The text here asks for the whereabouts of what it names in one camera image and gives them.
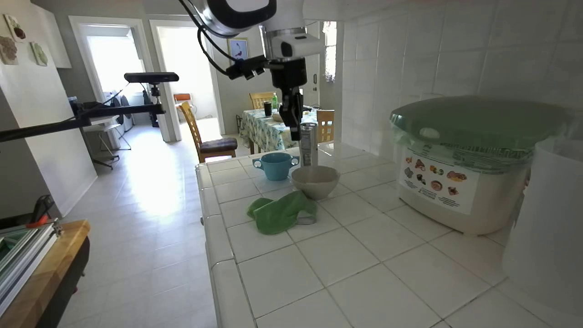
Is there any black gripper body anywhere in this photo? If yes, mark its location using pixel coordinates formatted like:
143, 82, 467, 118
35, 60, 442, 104
265, 31, 323, 111

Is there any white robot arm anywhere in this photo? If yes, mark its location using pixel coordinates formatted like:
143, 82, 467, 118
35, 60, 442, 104
179, 0, 325, 140

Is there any white bowl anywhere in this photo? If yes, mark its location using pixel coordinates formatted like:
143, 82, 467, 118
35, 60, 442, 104
292, 166, 340, 199

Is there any silver metal can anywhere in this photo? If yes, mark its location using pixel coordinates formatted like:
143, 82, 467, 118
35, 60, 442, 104
301, 122, 318, 166

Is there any dining table with tablecloth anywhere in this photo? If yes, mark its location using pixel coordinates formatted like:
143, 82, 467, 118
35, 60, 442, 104
238, 109, 298, 151

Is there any blue ceramic cup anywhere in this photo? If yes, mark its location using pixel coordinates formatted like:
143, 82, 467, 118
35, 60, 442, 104
254, 153, 300, 180

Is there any wooden dining chair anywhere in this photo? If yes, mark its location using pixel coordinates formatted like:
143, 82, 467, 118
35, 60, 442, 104
178, 100, 239, 164

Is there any green cloth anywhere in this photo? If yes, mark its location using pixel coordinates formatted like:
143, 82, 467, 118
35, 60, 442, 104
249, 191, 318, 235

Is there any white appliance with green lid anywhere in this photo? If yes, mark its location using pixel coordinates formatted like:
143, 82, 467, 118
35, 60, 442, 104
391, 97, 575, 235

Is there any white cylindrical container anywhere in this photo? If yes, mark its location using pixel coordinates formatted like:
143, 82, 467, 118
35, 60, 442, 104
504, 140, 583, 317

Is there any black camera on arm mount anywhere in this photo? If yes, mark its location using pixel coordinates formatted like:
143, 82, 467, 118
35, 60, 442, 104
0, 71, 179, 142

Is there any wooden table with rail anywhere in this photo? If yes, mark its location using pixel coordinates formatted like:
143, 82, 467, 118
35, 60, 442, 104
0, 195, 90, 328

